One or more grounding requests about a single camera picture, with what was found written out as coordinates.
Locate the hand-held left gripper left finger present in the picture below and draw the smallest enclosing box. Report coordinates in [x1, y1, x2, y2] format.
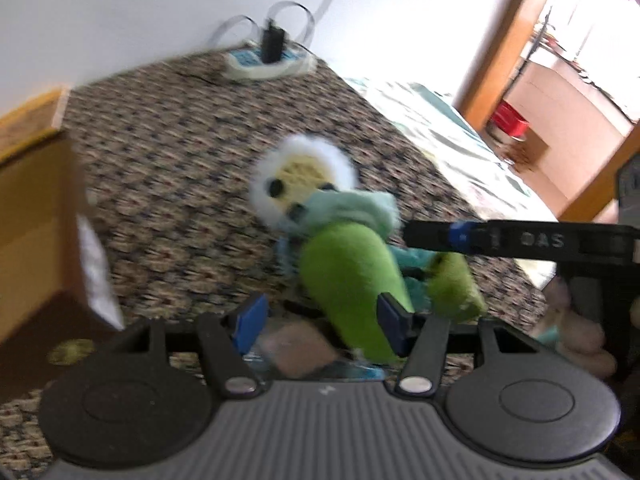
[117, 294, 271, 401]

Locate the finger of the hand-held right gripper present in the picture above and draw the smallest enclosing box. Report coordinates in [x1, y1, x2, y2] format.
[404, 219, 640, 264]

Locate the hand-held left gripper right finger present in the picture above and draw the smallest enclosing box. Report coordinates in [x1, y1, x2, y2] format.
[377, 292, 543, 397]

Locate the small pink soft toy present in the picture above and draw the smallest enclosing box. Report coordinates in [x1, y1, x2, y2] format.
[259, 322, 335, 380]

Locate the green plush toy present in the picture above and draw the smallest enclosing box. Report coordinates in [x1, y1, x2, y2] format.
[299, 222, 489, 367]

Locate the teal plush toy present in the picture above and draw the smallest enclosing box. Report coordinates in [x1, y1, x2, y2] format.
[280, 190, 437, 281]

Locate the white furry yellow-faced doll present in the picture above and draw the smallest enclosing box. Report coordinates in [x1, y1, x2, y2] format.
[249, 132, 359, 237]

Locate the cardboard box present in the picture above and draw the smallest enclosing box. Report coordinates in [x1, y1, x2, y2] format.
[0, 87, 126, 403]

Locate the pale pink plush toy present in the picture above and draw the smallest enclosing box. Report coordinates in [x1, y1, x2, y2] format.
[529, 280, 619, 380]

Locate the red container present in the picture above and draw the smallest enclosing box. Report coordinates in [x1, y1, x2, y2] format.
[487, 101, 532, 142]

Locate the brown floral patterned bedcover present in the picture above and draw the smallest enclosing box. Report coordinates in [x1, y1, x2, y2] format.
[0, 52, 557, 463]

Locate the white power strip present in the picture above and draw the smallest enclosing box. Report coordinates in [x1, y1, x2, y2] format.
[222, 44, 317, 82]

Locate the black charger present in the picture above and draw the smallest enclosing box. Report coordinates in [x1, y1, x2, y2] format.
[260, 19, 287, 64]

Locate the wooden door frame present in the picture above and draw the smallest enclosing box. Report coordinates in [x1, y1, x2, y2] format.
[451, 0, 545, 132]

